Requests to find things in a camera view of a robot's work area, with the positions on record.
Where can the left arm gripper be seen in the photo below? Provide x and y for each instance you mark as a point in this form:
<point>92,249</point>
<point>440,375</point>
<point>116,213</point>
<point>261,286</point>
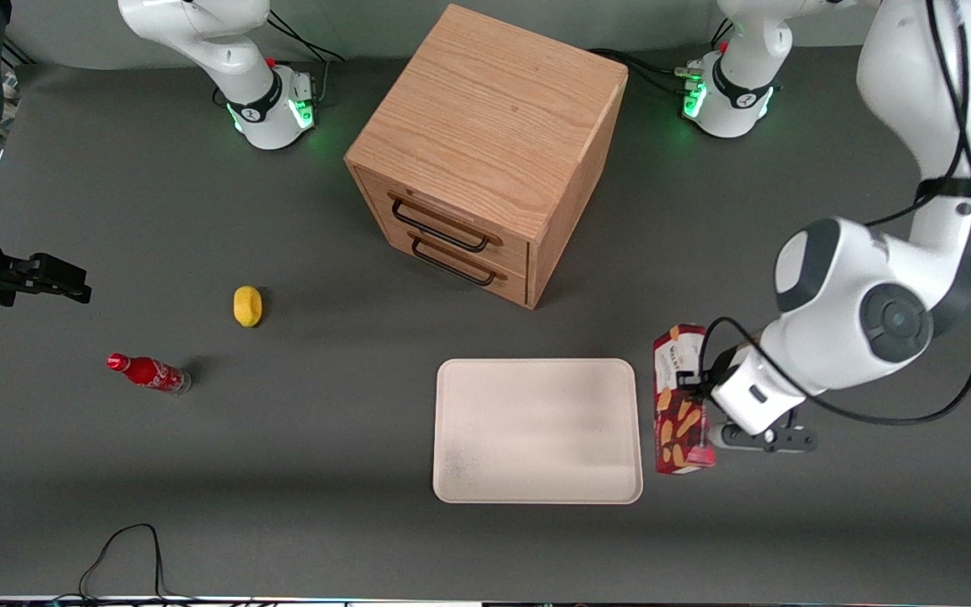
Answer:
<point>699,381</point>

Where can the red cookie box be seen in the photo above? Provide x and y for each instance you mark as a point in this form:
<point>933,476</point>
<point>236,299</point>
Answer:
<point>679,438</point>

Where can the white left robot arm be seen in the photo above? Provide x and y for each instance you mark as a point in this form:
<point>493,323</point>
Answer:
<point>898,320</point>

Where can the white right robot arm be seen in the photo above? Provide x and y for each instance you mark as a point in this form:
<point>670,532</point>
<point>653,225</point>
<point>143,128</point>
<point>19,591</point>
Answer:
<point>199,25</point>

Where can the beige plastic tray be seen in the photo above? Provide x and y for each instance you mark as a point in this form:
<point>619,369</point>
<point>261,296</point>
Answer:
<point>536,430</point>

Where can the red cola bottle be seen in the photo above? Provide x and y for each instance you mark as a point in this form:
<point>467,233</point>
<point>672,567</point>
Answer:
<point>148,372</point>

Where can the yellow lemon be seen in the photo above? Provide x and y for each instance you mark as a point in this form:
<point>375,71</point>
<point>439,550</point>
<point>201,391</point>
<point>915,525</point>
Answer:
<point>248,306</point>

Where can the wooden drawer front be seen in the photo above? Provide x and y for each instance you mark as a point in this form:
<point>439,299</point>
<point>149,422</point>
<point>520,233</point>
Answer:
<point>485,271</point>
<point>452,221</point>

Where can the wooden drawer cabinet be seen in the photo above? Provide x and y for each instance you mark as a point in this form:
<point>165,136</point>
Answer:
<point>494,110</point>

